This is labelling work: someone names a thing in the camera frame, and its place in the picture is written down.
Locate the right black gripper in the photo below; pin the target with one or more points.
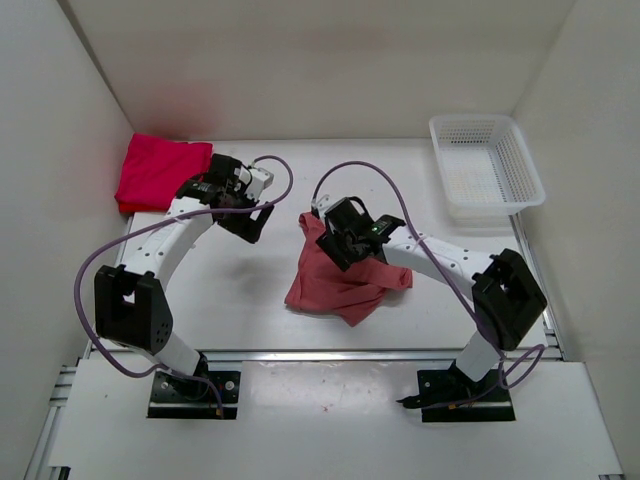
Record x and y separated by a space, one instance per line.
335 248

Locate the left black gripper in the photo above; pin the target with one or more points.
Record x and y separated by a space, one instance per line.
247 228

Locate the light pink t shirt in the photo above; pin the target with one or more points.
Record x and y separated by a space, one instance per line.
320 287

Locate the magenta t shirt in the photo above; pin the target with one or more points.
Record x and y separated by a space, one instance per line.
155 168

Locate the red t shirt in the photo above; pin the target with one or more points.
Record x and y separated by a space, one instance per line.
130 207

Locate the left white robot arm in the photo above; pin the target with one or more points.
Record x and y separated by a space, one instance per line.
131 308

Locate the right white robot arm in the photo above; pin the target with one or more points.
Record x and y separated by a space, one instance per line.
499 290

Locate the white plastic basket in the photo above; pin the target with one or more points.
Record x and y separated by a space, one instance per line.
485 165

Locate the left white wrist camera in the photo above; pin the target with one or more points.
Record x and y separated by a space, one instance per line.
254 181

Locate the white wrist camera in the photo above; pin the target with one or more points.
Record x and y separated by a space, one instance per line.
254 181
320 205

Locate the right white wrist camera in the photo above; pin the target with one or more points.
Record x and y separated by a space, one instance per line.
320 205

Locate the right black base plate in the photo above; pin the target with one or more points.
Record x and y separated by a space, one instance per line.
446 397

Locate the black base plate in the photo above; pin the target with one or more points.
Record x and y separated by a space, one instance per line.
446 397
175 398

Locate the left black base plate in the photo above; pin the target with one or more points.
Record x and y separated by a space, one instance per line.
175 398

